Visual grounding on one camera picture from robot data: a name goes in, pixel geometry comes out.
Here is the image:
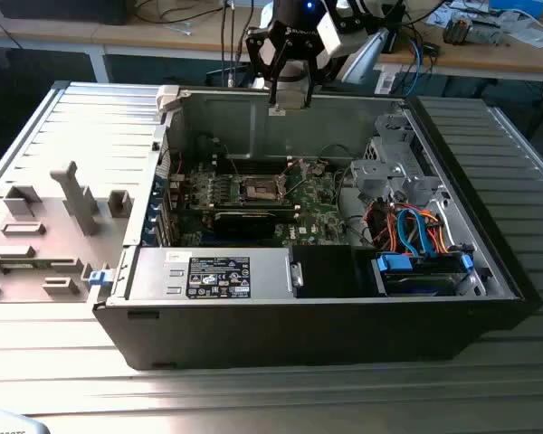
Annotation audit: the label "wooden desk white frame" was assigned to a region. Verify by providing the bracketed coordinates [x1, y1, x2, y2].
[373, 0, 543, 85]
[0, 0, 272, 85]

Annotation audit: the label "grey parts rack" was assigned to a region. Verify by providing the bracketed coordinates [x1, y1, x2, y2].
[0, 160, 135, 305]

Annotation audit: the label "green RAM stick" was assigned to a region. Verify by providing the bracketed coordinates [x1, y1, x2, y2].
[0, 260, 44, 272]

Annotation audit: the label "blue cardboard box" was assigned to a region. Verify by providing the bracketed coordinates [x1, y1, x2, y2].
[488, 0, 543, 17]

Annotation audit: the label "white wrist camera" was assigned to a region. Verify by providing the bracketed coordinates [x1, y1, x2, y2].
[316, 11, 344, 58]

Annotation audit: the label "white paper sheet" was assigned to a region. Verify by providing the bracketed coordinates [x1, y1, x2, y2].
[506, 17, 543, 50]

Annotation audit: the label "white plastic device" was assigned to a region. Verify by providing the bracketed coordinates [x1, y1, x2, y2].
[0, 409, 52, 434]

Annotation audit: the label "black PC case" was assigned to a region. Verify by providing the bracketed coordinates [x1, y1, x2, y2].
[92, 83, 543, 372]

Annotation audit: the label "thin red wire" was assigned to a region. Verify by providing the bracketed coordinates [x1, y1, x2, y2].
[160, 151, 186, 178]

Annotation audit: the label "orange power wire bundle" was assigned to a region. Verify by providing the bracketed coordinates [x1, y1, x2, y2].
[384, 205, 456, 255]

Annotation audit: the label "CPU socket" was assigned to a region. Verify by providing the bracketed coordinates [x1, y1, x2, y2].
[237, 174, 291, 204]

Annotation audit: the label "black finned heat sink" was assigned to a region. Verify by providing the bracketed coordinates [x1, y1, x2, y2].
[443, 11, 475, 46]

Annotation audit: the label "black upright box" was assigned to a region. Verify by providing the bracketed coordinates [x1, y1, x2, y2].
[386, 24, 407, 55]

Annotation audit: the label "green motherboard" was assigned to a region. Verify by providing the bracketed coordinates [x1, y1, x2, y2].
[176, 157, 350, 249]

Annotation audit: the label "black RAM slot white clips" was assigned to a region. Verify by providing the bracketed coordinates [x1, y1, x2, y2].
[212, 163, 295, 176]
[212, 155, 294, 166]
[185, 197, 300, 213]

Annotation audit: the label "blue network cable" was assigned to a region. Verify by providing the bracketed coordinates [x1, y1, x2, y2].
[409, 38, 431, 96]

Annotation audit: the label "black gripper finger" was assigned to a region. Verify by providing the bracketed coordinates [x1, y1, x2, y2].
[246, 27, 294, 108]
[301, 41, 328, 109]

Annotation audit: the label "blue plastic case latch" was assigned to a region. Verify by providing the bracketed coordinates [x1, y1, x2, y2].
[88, 269, 114, 288]

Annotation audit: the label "blue flat data wire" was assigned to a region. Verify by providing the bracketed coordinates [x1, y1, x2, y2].
[409, 208, 438, 259]
[395, 207, 420, 257]

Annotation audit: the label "silver CPU green edge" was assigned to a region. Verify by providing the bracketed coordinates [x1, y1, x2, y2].
[274, 88, 310, 110]

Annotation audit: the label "small white box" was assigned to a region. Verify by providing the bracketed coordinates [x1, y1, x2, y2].
[374, 71, 397, 95]

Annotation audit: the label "silver power supply unit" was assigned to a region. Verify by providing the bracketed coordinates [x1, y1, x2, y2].
[125, 246, 300, 302]

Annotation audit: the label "silver metal drive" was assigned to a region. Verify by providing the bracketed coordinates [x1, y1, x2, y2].
[472, 13, 503, 46]

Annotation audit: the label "beige case release handle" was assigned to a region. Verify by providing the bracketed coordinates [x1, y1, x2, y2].
[156, 84, 183, 114]

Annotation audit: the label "metal socket cover frame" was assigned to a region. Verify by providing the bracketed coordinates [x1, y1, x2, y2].
[283, 158, 310, 203]

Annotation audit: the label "silver metal drive cage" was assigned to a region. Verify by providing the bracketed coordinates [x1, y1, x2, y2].
[349, 112, 445, 200]

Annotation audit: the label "large black box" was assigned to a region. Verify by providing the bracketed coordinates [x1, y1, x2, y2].
[0, 0, 130, 26]

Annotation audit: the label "black graphics card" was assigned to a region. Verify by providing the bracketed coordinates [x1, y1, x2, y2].
[212, 208, 278, 241]

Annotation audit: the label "thin metal locking lever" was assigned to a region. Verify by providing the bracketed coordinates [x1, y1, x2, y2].
[276, 157, 297, 181]
[223, 143, 244, 180]

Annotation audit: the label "hard disk in blue carrier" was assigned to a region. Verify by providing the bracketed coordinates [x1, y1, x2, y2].
[373, 251, 475, 298]

